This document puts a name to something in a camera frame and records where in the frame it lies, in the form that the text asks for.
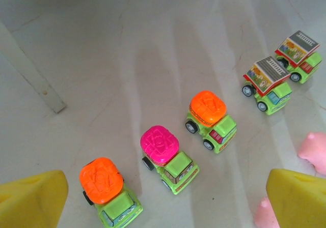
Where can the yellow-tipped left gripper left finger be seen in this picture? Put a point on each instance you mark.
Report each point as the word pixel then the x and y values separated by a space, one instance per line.
pixel 25 205

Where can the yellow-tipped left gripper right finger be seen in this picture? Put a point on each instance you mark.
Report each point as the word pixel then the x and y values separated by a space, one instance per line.
pixel 300 202

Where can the green truck with orange mixer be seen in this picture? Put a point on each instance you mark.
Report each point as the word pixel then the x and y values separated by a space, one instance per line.
pixel 208 106
pixel 102 179

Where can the wooden shelf with white frame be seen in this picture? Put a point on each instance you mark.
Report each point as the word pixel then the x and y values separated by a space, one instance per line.
pixel 33 76

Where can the green truck with pink mixer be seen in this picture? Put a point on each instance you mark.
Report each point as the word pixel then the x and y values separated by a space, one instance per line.
pixel 159 144

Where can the pink plastic pig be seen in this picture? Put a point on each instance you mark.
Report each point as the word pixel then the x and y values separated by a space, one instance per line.
pixel 265 215
pixel 314 154

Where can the green truck with picture billboard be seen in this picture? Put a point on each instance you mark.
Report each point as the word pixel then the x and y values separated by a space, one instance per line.
pixel 270 71
pixel 298 44

